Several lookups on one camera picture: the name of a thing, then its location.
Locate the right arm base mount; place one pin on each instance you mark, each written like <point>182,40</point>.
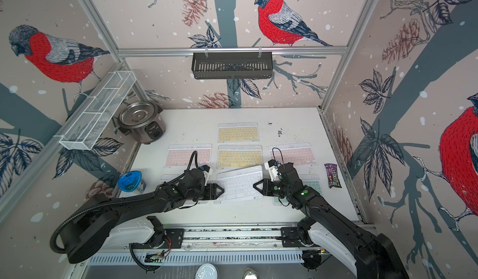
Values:
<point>299,235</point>

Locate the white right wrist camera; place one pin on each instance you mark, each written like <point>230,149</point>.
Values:
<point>272,168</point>

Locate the near left pink keyboard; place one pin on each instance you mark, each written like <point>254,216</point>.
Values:
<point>169,177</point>

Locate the white wire mesh shelf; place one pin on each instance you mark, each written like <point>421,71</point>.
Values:
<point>88,127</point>

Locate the far left pink keyboard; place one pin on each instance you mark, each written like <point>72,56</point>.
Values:
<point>179,155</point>

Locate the far right pink keyboard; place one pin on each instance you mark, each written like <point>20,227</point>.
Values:
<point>299,154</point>

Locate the black hanging basket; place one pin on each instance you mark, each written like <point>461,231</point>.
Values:
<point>232,65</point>

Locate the yellow keyboard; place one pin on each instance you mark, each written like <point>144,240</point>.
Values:
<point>238,132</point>
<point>239,156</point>

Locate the green keyboard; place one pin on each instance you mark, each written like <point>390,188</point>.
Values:
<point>311,180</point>

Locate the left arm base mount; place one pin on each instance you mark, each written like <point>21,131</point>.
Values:
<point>161,238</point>

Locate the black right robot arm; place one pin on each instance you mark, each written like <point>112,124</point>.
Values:
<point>366,255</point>

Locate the silver rice cooker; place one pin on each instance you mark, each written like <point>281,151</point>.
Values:
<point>143,121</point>

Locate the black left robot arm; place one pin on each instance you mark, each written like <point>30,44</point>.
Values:
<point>83,234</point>

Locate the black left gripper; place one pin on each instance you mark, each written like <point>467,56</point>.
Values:
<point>214,195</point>

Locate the white keyboard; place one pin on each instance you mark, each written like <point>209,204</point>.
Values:
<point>238,185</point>

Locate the white round lid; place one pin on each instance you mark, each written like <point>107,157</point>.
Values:
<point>207,271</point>

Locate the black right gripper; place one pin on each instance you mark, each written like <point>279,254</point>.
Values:
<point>266,189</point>

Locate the aluminium mounting rail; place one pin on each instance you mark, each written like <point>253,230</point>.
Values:
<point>229,236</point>

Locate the pink keyboard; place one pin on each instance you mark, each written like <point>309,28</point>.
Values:
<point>169,177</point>
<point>179,155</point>
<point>299,154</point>

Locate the purple candy bar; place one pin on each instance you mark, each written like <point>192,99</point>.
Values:
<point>332,175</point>

